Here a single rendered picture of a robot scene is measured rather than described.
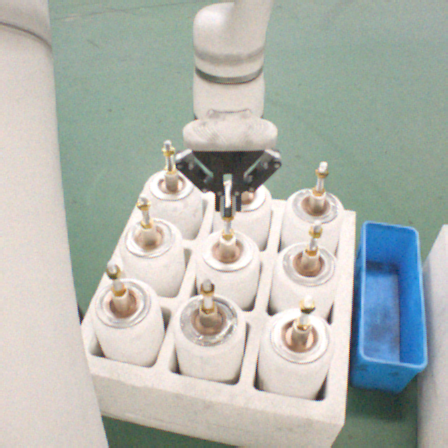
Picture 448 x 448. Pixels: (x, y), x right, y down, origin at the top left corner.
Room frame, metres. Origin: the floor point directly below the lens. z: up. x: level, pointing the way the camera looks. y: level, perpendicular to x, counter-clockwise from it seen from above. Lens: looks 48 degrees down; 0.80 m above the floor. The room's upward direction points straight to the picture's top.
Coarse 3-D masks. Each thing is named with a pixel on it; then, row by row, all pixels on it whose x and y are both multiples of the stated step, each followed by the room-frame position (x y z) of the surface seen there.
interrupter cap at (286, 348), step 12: (288, 312) 0.33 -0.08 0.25; (300, 312) 0.33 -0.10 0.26; (276, 324) 0.32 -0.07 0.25; (288, 324) 0.32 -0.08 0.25; (312, 324) 0.32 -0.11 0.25; (324, 324) 0.32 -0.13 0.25; (276, 336) 0.30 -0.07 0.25; (288, 336) 0.30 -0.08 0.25; (312, 336) 0.30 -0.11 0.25; (324, 336) 0.30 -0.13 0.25; (276, 348) 0.28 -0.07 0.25; (288, 348) 0.28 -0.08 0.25; (300, 348) 0.28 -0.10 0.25; (312, 348) 0.28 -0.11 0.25; (324, 348) 0.28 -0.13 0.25; (288, 360) 0.27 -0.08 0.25; (300, 360) 0.26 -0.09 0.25; (312, 360) 0.26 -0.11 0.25
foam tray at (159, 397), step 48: (192, 288) 0.43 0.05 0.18; (96, 336) 0.34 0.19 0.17; (336, 336) 0.34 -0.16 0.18; (96, 384) 0.28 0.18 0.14; (144, 384) 0.27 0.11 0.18; (192, 384) 0.27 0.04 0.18; (240, 384) 0.27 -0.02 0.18; (336, 384) 0.26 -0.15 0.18; (192, 432) 0.25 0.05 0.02; (240, 432) 0.24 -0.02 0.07; (288, 432) 0.22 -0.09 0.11; (336, 432) 0.21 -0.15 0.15
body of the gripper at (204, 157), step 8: (192, 152) 0.43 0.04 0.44; (200, 152) 0.43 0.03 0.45; (208, 152) 0.43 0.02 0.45; (216, 152) 0.43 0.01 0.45; (224, 152) 0.40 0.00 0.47; (232, 152) 0.40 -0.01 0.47; (240, 152) 0.43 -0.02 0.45; (248, 152) 0.43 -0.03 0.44; (256, 152) 0.43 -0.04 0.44; (264, 152) 0.43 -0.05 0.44; (200, 160) 0.43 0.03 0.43; (208, 160) 0.43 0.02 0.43; (224, 160) 0.43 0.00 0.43; (232, 160) 0.43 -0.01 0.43; (248, 160) 0.43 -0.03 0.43; (256, 160) 0.43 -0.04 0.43; (208, 168) 0.43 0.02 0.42; (224, 168) 0.43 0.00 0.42; (232, 168) 0.43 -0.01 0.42; (248, 168) 0.43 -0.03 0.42
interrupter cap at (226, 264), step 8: (208, 240) 0.46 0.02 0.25; (216, 240) 0.46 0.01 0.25; (240, 240) 0.46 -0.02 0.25; (248, 240) 0.46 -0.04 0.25; (208, 248) 0.44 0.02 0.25; (216, 248) 0.45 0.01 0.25; (240, 248) 0.44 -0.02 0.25; (248, 248) 0.44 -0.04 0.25; (208, 256) 0.43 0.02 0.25; (216, 256) 0.43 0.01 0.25; (240, 256) 0.43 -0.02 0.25; (248, 256) 0.43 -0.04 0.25; (208, 264) 0.41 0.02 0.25; (216, 264) 0.41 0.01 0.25; (224, 264) 0.41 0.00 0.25; (232, 264) 0.41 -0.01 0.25; (240, 264) 0.41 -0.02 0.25; (248, 264) 0.41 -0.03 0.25; (224, 272) 0.40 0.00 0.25; (232, 272) 0.40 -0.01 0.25
